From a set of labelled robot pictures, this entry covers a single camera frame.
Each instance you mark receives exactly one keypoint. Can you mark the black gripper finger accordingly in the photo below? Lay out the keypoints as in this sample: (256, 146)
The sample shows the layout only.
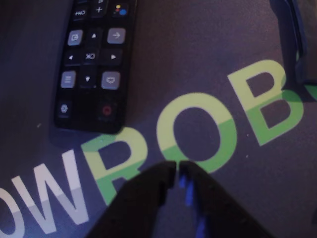
(138, 198)
(218, 213)

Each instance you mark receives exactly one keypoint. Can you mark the black remote control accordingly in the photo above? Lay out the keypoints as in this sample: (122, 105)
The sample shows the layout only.
(94, 99)

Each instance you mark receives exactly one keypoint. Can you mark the gray printed desk mat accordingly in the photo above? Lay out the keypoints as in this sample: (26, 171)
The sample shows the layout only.
(198, 62)

